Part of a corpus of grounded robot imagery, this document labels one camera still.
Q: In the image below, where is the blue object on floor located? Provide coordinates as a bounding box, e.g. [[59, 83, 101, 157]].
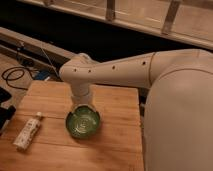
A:
[[34, 70, 49, 80]]

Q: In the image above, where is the black object at left edge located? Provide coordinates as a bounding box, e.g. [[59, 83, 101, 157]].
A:
[[0, 87, 16, 135]]

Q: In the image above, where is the white bottle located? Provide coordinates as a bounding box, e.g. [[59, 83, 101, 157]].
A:
[[13, 112, 43, 150]]

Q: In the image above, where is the black coiled cable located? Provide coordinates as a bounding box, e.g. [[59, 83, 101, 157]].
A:
[[1, 65, 38, 90]]

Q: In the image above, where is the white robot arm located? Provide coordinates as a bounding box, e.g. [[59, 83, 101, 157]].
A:
[[59, 49, 213, 171]]

